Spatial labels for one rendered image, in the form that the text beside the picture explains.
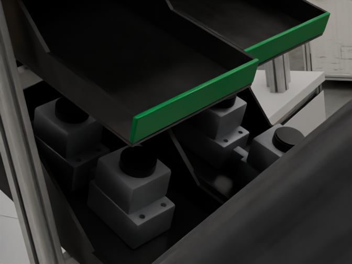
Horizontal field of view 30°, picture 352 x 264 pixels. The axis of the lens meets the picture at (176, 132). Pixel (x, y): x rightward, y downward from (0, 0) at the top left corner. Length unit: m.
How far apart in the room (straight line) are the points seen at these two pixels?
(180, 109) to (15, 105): 0.12
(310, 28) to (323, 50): 4.07
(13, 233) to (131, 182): 0.96
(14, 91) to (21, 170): 0.06
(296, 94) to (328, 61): 2.69
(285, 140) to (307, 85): 1.48
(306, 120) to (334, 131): 1.92
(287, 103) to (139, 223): 1.45
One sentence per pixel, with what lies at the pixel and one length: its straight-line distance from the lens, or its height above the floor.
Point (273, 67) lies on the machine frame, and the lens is 2.03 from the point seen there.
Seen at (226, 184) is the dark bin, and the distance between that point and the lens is 0.65.
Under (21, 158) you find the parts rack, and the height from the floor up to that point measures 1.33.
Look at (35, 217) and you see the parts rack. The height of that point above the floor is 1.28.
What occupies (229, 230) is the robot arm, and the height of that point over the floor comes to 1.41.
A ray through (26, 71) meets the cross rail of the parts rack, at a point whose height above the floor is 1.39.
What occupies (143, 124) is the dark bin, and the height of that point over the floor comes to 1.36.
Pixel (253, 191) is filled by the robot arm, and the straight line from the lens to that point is 0.19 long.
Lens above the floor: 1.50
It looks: 20 degrees down
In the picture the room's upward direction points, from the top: 9 degrees counter-clockwise
